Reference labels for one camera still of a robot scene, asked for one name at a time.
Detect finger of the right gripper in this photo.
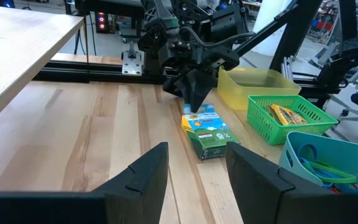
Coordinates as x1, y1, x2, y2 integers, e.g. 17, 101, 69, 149
178, 68, 218, 113
162, 75, 185, 98

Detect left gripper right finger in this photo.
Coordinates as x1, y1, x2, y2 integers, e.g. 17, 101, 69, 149
225, 142, 358, 224

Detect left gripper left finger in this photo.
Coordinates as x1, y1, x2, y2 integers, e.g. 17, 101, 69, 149
0, 141, 170, 224

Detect green yellow crayon box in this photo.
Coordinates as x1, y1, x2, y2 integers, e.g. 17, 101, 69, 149
181, 103, 241, 161

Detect green coil wristband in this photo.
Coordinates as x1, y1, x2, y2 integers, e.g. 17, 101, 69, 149
303, 160, 357, 184

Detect yellow plastic bin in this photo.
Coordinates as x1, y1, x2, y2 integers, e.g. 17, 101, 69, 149
216, 67, 302, 111

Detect red-orange coil wristband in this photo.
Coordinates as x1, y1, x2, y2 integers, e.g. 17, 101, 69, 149
331, 183, 358, 194

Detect teal plastic bin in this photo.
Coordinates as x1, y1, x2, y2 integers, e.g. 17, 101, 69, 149
278, 131, 358, 194

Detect green plastic bin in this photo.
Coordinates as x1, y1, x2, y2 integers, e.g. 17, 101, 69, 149
246, 95, 339, 146

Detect computer tower red lights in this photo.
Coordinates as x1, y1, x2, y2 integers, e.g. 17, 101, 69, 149
94, 11, 109, 34

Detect wooden shelf riser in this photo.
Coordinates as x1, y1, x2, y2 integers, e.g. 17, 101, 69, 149
0, 4, 90, 131

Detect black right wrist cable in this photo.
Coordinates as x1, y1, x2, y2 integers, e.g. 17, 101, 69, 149
178, 26, 257, 50

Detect silver mounting bracket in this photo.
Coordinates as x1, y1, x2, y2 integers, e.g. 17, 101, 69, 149
121, 42, 143, 77

